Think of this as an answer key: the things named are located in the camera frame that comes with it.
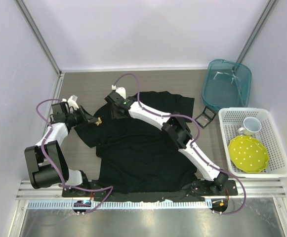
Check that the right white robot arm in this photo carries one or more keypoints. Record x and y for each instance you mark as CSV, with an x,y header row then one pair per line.
x,y
176,133

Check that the light blue mug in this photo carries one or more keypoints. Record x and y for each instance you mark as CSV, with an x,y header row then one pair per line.
x,y
250,126

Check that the black brooch box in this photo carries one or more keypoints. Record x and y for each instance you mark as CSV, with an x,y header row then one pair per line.
x,y
206,117

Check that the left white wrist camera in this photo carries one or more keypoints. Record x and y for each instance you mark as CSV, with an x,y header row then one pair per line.
x,y
71,103

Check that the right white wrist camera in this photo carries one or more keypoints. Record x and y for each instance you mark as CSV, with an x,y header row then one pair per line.
x,y
120,90

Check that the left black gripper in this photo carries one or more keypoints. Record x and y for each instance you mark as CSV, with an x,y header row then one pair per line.
x,y
85,115

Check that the white slotted cable duct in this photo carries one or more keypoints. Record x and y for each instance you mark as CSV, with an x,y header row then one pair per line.
x,y
84,204

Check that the red gold brooch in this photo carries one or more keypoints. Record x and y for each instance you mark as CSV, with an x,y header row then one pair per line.
x,y
99,121

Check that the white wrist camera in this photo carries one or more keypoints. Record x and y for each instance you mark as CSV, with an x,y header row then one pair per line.
x,y
120,90
71,103

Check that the white perforated plastic basket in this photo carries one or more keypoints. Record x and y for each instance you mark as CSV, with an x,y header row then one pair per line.
x,y
231,119

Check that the teal transparent plastic bin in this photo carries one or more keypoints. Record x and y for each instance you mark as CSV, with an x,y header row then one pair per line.
x,y
226,84

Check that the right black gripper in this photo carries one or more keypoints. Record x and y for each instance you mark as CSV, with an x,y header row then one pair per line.
x,y
115,115

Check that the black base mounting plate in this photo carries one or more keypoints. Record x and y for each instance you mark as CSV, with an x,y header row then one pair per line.
x,y
196,191

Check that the black t-shirt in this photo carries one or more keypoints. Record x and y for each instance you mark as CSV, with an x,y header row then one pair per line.
x,y
134,156

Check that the yellow dotted plate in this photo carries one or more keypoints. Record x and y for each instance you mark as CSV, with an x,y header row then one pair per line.
x,y
248,154

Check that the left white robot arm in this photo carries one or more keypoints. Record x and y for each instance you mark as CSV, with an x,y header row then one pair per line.
x,y
45,161

